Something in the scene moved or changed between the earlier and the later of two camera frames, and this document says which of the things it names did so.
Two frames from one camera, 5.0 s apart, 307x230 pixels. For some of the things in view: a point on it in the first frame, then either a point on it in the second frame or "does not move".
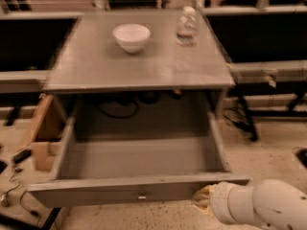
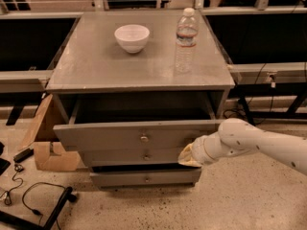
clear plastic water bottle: x=186 y=38 does not move
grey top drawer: x=121 y=169 -> x=135 y=124
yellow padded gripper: x=220 y=197 -> x=200 y=151
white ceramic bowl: x=132 y=35 does not move
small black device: x=24 y=154 does not move
